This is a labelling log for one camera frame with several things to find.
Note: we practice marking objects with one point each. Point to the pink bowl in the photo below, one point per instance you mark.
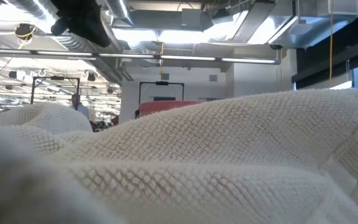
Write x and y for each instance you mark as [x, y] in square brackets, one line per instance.
[163, 107]

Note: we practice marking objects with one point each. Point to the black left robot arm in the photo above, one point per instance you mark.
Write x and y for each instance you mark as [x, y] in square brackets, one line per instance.
[82, 18]

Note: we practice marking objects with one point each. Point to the white checked cloth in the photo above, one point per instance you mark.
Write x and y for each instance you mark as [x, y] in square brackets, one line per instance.
[197, 155]

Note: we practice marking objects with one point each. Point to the long ceiling light bar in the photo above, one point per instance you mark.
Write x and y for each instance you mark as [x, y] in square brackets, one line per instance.
[129, 56]

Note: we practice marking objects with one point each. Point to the person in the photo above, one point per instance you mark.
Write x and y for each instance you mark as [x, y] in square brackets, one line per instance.
[81, 110]

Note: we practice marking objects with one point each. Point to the black rig frame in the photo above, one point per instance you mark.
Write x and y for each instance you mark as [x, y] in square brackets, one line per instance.
[54, 77]
[162, 83]

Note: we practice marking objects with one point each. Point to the grey wall vent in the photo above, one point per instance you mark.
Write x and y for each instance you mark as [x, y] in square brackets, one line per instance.
[165, 76]
[213, 77]

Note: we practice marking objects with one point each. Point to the black dome security camera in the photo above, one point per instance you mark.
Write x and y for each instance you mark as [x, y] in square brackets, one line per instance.
[275, 47]

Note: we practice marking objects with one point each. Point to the rectangular silver air duct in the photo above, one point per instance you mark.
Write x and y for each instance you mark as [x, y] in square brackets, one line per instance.
[322, 21]

